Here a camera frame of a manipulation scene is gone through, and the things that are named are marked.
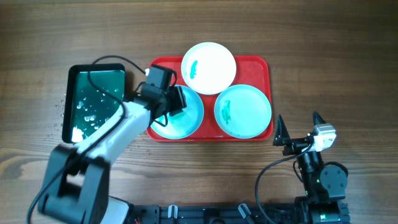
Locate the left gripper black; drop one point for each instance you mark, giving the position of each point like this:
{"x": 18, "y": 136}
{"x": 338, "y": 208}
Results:
{"x": 178, "y": 101}

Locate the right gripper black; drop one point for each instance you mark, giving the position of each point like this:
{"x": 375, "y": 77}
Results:
{"x": 281, "y": 138}

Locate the green yellow sponge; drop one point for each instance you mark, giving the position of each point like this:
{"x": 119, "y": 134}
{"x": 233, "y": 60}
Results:
{"x": 175, "y": 113}

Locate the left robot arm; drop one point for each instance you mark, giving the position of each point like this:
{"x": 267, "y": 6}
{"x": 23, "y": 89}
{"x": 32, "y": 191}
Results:
{"x": 76, "y": 183}

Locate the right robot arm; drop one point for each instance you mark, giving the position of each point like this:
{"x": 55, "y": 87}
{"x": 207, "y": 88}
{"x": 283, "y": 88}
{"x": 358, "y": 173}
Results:
{"x": 324, "y": 182}

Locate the red plastic tray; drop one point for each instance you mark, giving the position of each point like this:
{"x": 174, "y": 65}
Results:
{"x": 251, "y": 70}

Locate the black water tray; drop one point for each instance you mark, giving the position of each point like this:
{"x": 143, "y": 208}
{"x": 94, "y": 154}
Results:
{"x": 86, "y": 108}

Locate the light blue left plate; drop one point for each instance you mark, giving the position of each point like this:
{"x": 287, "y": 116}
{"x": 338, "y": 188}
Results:
{"x": 183, "y": 123}

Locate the light blue plate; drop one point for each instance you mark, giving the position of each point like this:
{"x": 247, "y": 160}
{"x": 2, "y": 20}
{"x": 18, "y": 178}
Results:
{"x": 243, "y": 111}
{"x": 183, "y": 123}

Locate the light blue right plate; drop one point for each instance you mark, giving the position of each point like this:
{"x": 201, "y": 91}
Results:
{"x": 243, "y": 111}

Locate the white plate at back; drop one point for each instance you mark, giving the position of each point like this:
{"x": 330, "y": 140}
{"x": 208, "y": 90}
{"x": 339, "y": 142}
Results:
{"x": 208, "y": 68}

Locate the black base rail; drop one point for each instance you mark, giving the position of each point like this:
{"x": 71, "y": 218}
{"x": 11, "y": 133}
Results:
{"x": 174, "y": 214}

